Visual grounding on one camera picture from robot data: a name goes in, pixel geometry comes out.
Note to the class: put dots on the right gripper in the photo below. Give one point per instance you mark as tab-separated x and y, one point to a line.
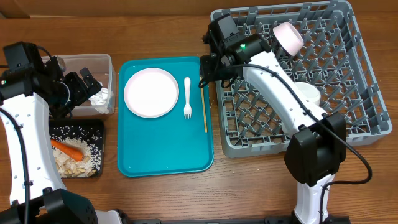
208	74

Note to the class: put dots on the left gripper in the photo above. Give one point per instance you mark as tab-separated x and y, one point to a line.
83	92

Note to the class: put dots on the white tissue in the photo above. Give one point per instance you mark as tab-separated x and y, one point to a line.
104	101

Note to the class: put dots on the rice food scraps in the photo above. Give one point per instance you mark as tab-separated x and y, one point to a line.
89	140

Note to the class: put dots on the orange carrot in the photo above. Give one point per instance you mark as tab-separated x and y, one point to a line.
70	151

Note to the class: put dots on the large white plate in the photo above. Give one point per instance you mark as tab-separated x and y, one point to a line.
151	93

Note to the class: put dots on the small white food bowl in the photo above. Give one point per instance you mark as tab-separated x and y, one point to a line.
288	37

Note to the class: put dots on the white saucer plate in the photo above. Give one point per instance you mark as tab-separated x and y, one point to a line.
310	91

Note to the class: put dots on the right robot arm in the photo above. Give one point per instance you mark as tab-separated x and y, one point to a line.
317	140

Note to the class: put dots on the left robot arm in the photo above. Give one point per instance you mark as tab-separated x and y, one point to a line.
32	92

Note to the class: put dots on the clear plastic waste bin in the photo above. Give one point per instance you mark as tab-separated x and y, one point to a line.
101	68

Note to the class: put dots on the grey plastic dishwasher rack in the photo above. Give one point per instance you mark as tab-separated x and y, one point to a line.
333	59

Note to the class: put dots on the white plastic spoon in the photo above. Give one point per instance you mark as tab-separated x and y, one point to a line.
187	107

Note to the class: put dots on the wooden chopstick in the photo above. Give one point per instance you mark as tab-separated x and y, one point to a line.
204	109

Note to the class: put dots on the black plastic tray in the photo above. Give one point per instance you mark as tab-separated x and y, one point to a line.
79	122

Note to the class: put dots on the teal plastic serving tray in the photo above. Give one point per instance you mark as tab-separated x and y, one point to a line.
169	144

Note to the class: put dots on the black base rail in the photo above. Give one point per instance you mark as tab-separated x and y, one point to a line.
267	220

